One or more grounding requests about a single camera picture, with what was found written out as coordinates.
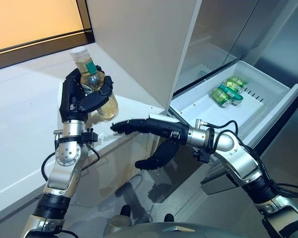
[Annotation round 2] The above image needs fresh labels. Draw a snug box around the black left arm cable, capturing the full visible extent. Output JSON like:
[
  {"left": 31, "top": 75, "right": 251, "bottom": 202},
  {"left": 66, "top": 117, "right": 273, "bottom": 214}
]
[{"left": 41, "top": 142, "right": 101, "bottom": 181}]

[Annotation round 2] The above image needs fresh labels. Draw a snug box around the white fridge drawer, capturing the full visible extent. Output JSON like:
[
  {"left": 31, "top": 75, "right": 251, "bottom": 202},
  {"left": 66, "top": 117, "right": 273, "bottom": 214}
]
[{"left": 168, "top": 60, "right": 298, "bottom": 196}]

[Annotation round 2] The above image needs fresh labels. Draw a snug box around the black framed window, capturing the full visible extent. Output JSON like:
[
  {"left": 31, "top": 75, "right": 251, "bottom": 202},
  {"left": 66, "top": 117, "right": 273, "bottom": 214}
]
[{"left": 0, "top": 0, "right": 95, "bottom": 72}]

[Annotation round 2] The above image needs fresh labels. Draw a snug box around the bright green drink can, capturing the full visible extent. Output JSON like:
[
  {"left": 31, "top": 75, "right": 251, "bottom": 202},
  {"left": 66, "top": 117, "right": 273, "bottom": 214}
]
[
  {"left": 225, "top": 76, "right": 248, "bottom": 91},
  {"left": 211, "top": 88, "right": 233, "bottom": 109}
]

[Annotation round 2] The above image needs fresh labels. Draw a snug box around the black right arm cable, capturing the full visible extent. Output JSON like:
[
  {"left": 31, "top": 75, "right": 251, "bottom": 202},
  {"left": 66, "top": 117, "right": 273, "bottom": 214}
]
[{"left": 206, "top": 120, "right": 298, "bottom": 199}]

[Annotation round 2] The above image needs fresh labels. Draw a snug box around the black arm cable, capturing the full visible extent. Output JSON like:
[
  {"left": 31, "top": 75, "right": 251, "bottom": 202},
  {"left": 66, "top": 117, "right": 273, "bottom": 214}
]
[
  {"left": 206, "top": 120, "right": 298, "bottom": 199},
  {"left": 41, "top": 142, "right": 101, "bottom": 181}
]

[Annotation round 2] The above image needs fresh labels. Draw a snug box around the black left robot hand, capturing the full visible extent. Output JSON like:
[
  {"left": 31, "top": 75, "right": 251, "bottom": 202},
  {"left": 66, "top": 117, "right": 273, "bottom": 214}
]
[{"left": 59, "top": 64, "right": 114, "bottom": 123}]

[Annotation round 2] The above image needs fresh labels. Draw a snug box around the white counter cabinet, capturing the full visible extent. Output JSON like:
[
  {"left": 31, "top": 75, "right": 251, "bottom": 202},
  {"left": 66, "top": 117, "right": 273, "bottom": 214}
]
[{"left": 0, "top": 42, "right": 169, "bottom": 211}]

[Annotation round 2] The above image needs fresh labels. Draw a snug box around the dark green drink can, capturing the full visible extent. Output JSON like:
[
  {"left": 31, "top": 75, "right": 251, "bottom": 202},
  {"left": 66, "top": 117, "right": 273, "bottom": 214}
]
[{"left": 217, "top": 83, "right": 244, "bottom": 101}]

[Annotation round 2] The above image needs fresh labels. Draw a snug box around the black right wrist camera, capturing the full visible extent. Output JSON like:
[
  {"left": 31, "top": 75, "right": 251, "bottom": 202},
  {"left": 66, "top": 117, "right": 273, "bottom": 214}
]
[{"left": 193, "top": 148, "right": 211, "bottom": 163}]

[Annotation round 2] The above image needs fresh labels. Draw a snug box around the clear tea bottle white cap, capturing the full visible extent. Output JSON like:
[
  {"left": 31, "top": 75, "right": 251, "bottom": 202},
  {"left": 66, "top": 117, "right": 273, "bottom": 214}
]
[{"left": 70, "top": 47, "right": 119, "bottom": 122}]

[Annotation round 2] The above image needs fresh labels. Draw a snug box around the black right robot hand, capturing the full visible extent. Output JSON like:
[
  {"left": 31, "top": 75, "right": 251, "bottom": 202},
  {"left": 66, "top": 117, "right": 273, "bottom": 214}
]
[{"left": 110, "top": 114, "right": 189, "bottom": 171}]

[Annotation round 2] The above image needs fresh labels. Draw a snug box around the white tall cabinet panel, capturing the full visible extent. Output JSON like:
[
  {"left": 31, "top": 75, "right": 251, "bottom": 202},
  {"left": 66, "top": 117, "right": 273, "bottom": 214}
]
[{"left": 86, "top": 0, "right": 203, "bottom": 117}]

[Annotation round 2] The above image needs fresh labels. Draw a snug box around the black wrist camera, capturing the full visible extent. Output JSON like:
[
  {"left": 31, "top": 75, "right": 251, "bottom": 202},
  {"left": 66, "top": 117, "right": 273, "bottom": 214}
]
[
  {"left": 80, "top": 127, "right": 100, "bottom": 144},
  {"left": 193, "top": 148, "right": 211, "bottom": 163}
]

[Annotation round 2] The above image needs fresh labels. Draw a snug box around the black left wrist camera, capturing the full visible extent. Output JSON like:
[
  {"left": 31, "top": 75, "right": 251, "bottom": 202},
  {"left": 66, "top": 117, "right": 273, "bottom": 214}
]
[{"left": 80, "top": 127, "right": 100, "bottom": 144}]

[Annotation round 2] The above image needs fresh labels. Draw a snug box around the grey robot torso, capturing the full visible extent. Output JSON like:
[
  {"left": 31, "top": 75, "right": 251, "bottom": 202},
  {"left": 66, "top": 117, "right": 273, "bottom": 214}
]
[{"left": 108, "top": 215, "right": 264, "bottom": 238}]

